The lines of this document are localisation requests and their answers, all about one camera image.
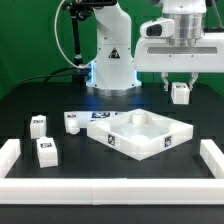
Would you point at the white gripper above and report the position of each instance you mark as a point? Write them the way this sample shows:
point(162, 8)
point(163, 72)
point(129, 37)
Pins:
point(157, 55)

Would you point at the white square tabletop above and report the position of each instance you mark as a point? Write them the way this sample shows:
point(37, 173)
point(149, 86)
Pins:
point(139, 133)

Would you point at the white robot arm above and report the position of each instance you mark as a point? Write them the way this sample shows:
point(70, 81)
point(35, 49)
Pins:
point(173, 43)

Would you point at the paper sheet with tags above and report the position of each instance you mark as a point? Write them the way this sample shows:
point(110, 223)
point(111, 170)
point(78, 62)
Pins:
point(87, 116)

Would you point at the white U-shaped fence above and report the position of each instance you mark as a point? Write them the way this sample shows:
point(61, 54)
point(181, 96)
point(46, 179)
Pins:
point(112, 191)

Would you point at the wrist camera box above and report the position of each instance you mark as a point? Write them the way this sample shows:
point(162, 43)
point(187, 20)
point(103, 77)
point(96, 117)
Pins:
point(159, 28)

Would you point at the black camera stand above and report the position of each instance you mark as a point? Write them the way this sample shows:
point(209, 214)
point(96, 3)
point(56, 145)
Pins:
point(78, 12)

